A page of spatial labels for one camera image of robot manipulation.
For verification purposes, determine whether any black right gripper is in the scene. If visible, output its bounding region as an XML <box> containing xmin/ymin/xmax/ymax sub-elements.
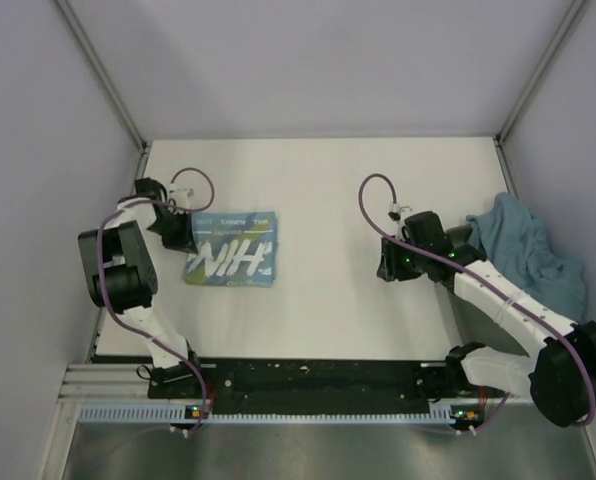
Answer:
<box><xmin>378</xmin><ymin>233</ymin><xmax>429</xmax><ymax>281</ymax></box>

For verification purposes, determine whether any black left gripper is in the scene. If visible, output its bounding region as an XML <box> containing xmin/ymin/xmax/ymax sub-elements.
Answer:
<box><xmin>147</xmin><ymin>208</ymin><xmax>197</xmax><ymax>254</ymax></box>

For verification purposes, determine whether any light blue printed t-shirt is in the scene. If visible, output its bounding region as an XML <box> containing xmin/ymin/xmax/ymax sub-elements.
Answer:
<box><xmin>182</xmin><ymin>211</ymin><xmax>278</xmax><ymax>288</ymax></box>

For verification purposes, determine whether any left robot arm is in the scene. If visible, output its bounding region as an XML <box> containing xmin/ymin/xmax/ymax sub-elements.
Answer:
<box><xmin>78</xmin><ymin>178</ymin><xmax>205</xmax><ymax>397</ymax></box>

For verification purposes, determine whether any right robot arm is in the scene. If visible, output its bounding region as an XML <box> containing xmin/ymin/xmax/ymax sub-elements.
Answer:
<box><xmin>377</xmin><ymin>206</ymin><xmax>596</xmax><ymax>427</ymax></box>

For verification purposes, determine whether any light blue plain t-shirt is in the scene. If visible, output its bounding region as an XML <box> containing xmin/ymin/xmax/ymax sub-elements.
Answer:
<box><xmin>466</xmin><ymin>192</ymin><xmax>587</xmax><ymax>322</ymax></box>

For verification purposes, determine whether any grey plastic tray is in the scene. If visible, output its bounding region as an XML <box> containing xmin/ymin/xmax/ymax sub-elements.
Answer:
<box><xmin>442</xmin><ymin>224</ymin><xmax>534</xmax><ymax>361</ymax></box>

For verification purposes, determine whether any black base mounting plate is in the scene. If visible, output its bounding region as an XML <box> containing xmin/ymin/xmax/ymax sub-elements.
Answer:
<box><xmin>136</xmin><ymin>358</ymin><xmax>502</xmax><ymax>414</ymax></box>

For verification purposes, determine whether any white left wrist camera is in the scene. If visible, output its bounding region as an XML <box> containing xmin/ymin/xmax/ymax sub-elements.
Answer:
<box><xmin>168</xmin><ymin>183</ymin><xmax>194</xmax><ymax>208</ymax></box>

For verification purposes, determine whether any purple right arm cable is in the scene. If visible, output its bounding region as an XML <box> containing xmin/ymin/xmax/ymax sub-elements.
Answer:
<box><xmin>357</xmin><ymin>173</ymin><xmax>596</xmax><ymax>435</ymax></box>

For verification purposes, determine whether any aluminium frame post left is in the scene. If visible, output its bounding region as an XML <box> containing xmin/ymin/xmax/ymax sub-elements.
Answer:
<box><xmin>51</xmin><ymin>0</ymin><xmax>148</xmax><ymax>152</ymax></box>

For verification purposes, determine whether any aluminium frame post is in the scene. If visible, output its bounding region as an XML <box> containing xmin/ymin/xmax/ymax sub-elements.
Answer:
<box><xmin>51</xmin><ymin>0</ymin><xmax>148</xmax><ymax>152</ymax></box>
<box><xmin>495</xmin><ymin>0</ymin><xmax>591</xmax><ymax>146</ymax></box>

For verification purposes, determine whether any light blue cable duct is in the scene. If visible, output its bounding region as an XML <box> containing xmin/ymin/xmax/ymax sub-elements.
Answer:
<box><xmin>78</xmin><ymin>403</ymin><xmax>476</xmax><ymax>426</ymax></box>

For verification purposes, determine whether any aluminium frame post right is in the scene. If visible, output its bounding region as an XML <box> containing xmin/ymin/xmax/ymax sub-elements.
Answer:
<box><xmin>495</xmin><ymin>0</ymin><xmax>591</xmax><ymax>146</ymax></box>

